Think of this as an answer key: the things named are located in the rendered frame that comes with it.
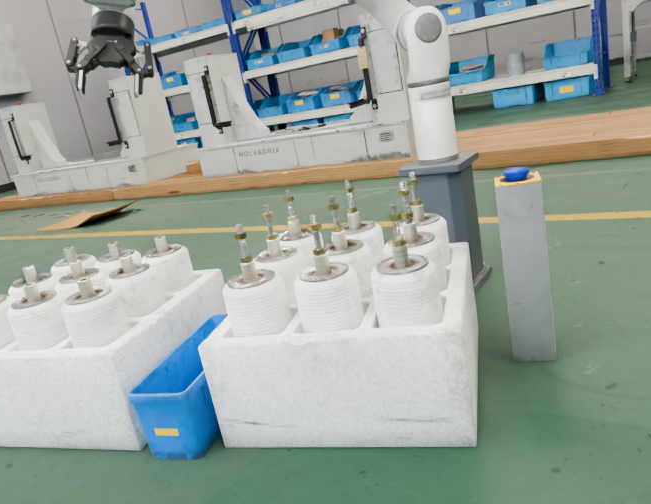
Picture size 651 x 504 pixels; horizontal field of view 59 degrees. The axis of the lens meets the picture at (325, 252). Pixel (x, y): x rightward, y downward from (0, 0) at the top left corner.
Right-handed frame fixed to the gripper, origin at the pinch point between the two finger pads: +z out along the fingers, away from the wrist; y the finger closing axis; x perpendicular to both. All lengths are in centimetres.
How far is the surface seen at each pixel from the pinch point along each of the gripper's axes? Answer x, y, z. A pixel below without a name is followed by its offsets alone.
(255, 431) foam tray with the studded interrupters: 1, -25, 59
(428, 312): 20, -47, 44
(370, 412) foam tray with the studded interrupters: 12, -40, 57
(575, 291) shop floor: -12, -94, 34
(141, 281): -11.8, -5.5, 31.6
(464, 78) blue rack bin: -327, -247, -235
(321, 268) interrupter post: 15, -34, 36
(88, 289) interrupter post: -5.2, 2.3, 34.6
